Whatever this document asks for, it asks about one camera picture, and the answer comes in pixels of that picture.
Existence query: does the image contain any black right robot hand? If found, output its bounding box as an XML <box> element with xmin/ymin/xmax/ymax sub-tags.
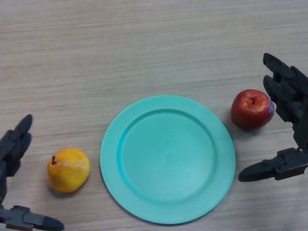
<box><xmin>238</xmin><ymin>52</ymin><xmax>308</xmax><ymax>182</ymax></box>

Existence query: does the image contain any red apple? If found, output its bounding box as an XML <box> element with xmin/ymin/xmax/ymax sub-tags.
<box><xmin>231</xmin><ymin>89</ymin><xmax>275</xmax><ymax>131</ymax></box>

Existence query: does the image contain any yellow pear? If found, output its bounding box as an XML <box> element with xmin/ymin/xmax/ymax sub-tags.
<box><xmin>46</xmin><ymin>147</ymin><xmax>91</xmax><ymax>193</ymax></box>

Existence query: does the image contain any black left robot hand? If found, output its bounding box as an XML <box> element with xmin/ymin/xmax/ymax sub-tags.
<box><xmin>0</xmin><ymin>114</ymin><xmax>65</xmax><ymax>231</ymax></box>

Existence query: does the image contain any green round plate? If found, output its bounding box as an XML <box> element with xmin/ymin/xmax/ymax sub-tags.
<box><xmin>100</xmin><ymin>95</ymin><xmax>236</xmax><ymax>226</ymax></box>

